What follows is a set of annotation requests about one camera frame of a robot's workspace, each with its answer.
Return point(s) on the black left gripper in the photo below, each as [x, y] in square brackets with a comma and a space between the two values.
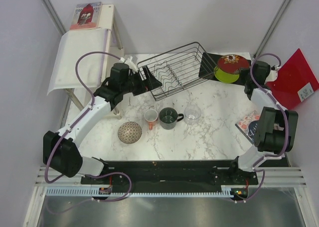
[146, 85]

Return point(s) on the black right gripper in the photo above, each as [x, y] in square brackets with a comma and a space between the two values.
[242, 73]

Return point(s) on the lime green plate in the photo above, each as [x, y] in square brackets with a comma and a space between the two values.
[225, 77]

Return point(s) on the dark red patterned bowl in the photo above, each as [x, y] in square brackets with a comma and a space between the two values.
[232, 64]

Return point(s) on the black wire dish rack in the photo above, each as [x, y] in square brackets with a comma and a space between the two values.
[177, 69]

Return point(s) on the orange pink mug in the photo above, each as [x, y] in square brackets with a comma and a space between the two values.
[151, 117]

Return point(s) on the grey mug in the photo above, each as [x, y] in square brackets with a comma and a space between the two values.
[169, 117]

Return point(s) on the clear octagonal glass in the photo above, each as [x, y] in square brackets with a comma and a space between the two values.
[192, 114]

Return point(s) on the red patterned white bowl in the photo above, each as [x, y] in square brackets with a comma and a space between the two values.
[129, 132]

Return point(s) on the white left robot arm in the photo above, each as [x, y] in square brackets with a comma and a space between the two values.
[61, 148]

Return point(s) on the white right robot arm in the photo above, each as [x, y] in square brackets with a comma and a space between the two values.
[276, 127]

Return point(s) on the black clipboard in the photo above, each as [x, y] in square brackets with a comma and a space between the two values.
[207, 66]

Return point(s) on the Little Women book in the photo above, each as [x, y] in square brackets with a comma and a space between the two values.
[248, 125]

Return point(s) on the red plastic folder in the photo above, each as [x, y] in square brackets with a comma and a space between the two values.
[295, 82]

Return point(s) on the white side shelf table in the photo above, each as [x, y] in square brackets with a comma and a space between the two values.
[79, 97]

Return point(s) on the white translucent mat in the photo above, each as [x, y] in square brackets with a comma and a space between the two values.
[69, 70]

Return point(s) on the red cover book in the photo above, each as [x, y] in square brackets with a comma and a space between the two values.
[86, 16]

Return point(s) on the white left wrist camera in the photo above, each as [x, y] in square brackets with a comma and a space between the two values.
[131, 62]

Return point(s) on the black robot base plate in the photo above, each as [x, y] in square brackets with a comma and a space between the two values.
[203, 175]

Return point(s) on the white slotted cable duct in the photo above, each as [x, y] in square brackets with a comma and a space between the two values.
[99, 192]

